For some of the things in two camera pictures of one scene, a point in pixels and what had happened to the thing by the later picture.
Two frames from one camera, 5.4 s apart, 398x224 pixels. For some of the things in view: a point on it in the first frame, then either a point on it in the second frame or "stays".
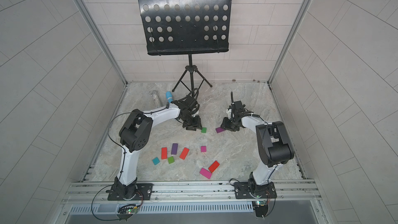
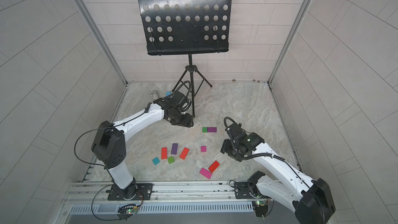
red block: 213,166 stays
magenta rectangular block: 205,173 stays
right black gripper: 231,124 to 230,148
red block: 164,153 stays
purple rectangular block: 219,129 to 212,129
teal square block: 155,161 stays
